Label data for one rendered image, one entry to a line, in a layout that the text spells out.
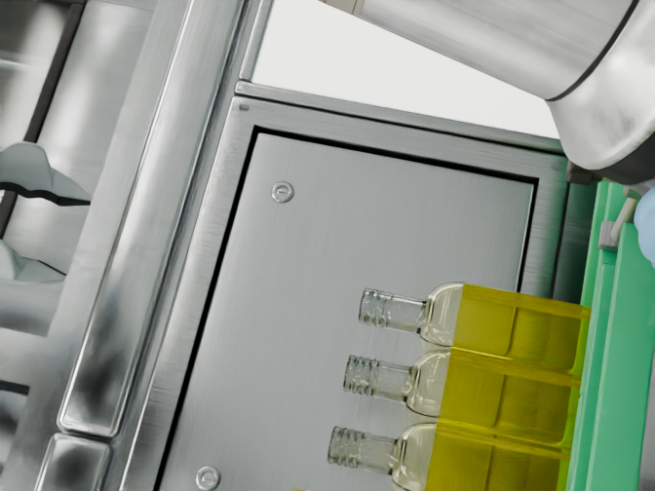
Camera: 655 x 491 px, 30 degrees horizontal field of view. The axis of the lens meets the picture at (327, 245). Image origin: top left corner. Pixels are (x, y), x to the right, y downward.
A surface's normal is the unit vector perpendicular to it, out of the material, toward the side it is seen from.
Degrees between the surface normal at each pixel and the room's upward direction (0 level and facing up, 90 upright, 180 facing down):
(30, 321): 90
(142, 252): 90
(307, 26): 90
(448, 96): 90
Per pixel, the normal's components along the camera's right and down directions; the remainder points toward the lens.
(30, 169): -0.04, 0.91
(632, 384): -0.01, -0.40
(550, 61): -0.22, 0.81
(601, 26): -0.07, 0.56
